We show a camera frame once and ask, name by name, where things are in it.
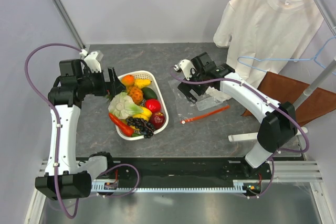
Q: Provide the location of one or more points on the toy pineapple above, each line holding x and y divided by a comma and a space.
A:
136, 94

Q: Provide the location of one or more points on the yellow toy bananas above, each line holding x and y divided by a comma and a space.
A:
144, 113

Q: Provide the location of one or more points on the blue clothes hanger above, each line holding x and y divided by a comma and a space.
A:
314, 58

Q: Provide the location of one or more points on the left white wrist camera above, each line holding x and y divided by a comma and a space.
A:
92, 59

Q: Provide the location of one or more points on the toy cabbage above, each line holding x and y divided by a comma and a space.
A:
122, 106

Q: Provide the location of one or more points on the slotted cable duct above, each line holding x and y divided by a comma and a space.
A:
101, 186

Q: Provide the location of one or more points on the black toy grapes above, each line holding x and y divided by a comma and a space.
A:
146, 132

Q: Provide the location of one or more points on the green toy avocado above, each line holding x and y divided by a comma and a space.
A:
148, 93

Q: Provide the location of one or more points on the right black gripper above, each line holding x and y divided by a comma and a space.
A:
185, 87

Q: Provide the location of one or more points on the white plastic fruit basket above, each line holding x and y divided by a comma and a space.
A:
142, 74

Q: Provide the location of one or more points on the clear zip top bag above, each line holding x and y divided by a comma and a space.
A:
188, 111

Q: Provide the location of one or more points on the brown cloth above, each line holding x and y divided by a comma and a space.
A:
285, 89

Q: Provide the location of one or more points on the white t-shirt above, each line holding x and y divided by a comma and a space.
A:
261, 35

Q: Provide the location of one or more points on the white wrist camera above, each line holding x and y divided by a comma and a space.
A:
186, 67
92, 59

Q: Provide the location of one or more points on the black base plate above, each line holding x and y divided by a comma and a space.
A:
192, 172

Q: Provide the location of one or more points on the aluminium frame post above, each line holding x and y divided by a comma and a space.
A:
68, 22

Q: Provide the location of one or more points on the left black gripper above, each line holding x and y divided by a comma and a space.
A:
112, 87

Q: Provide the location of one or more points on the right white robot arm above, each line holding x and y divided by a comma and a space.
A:
277, 120

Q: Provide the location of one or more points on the dark red toy apple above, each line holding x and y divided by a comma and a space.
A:
157, 120

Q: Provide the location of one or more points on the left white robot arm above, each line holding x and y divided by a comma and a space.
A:
63, 177

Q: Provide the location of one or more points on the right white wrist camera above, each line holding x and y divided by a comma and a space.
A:
186, 67

